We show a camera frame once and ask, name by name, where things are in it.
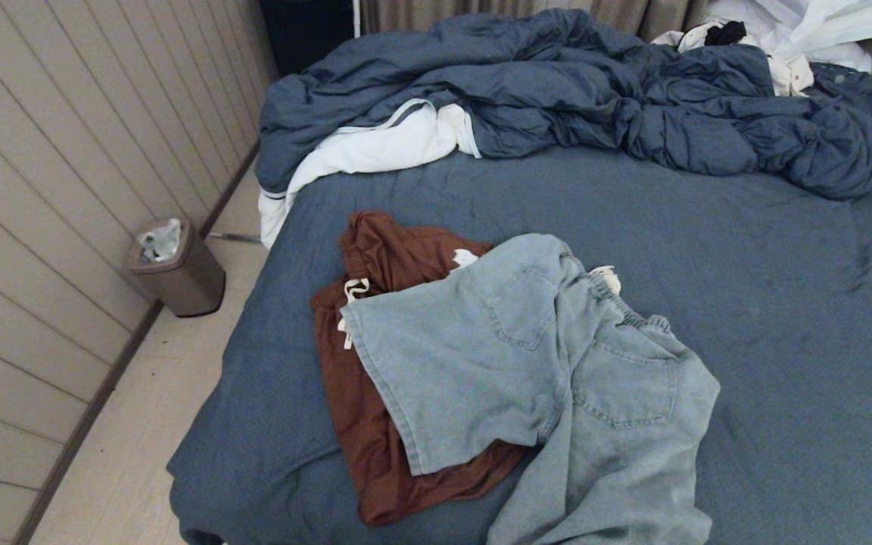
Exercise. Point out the light blue denim jeans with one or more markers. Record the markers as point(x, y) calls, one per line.
point(527, 378)

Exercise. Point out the rust brown shorts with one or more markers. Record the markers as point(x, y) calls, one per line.
point(360, 424)

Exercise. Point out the dark blue crumpled duvet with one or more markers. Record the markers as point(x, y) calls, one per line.
point(557, 83)

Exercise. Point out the brown trash bin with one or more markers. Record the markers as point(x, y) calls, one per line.
point(190, 284)

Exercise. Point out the white vertical pole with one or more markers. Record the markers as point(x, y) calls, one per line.
point(357, 17)

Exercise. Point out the black cabinet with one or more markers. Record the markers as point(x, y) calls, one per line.
point(307, 30)

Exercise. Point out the white plastic bin bag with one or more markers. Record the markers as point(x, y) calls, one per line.
point(160, 242)

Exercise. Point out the beige curtain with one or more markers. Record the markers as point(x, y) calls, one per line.
point(655, 15)

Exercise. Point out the blue bed sheet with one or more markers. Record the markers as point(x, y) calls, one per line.
point(784, 341)

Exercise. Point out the small black garment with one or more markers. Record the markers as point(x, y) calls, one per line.
point(725, 34)

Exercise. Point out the cream jacket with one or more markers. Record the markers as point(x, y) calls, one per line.
point(792, 76)

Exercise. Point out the white shirt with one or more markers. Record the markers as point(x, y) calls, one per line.
point(807, 23)

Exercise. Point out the dark denim garment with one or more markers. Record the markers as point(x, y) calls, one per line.
point(860, 83)

